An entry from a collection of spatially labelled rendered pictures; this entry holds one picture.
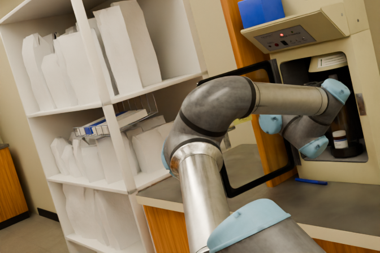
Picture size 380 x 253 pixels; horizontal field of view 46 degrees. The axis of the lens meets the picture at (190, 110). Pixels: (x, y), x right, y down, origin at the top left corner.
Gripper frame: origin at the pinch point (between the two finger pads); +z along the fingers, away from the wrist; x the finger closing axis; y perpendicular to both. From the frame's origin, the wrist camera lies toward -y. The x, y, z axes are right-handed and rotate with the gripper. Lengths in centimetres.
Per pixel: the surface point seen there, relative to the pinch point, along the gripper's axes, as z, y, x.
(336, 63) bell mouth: -3.3, 11.0, -5.2
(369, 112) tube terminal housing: -6.0, -5.1, -14.0
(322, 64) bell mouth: -4.7, 11.6, -0.8
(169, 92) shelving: 36, 5, 141
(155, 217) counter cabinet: -35, -38, 79
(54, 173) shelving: -25, -28, 210
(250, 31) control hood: -17.3, 27.9, 13.5
